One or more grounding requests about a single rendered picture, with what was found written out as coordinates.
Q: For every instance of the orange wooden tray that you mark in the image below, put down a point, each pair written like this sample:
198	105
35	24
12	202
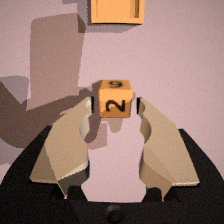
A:
117	11

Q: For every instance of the orange cube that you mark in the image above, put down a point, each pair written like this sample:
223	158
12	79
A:
115	99

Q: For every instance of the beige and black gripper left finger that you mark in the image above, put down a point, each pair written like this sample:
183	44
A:
55	160

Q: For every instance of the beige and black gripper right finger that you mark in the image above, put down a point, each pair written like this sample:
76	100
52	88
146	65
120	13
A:
172	161

